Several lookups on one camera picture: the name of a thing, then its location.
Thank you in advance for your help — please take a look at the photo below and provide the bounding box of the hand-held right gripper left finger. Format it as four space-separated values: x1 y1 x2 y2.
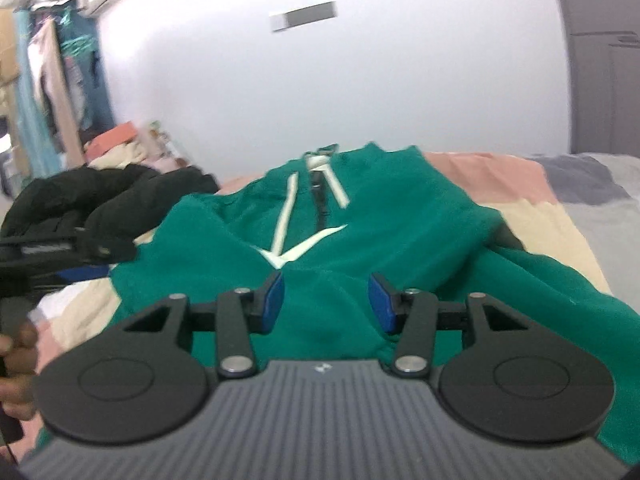
122 270 286 379

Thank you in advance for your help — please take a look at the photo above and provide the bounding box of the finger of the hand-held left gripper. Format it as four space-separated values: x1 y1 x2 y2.
59 230 137 285

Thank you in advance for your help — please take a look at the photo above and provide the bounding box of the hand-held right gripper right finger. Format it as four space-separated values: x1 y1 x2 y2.
367 271 522 379

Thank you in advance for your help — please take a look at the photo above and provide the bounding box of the green sweatshirt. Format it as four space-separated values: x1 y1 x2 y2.
35 142 640 461

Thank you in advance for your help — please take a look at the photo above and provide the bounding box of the pile of pale clothes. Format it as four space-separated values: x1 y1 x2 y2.
85 137 166 172

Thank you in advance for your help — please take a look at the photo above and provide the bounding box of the person's left hand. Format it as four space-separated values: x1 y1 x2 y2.
0 321 41 421

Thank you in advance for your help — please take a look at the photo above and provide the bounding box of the black jacket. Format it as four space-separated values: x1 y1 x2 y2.
0 162 222 267

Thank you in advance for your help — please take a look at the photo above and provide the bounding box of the dotted plastic bag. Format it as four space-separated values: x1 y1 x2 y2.
147 120 201 172

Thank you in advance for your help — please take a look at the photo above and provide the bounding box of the patchwork quilt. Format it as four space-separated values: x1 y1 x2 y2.
30 150 640 448

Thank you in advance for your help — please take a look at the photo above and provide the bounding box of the grey door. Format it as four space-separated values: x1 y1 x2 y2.
550 0 640 157

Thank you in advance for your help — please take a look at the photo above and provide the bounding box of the grey wall socket panel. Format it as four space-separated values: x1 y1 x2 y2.
269 1 337 32

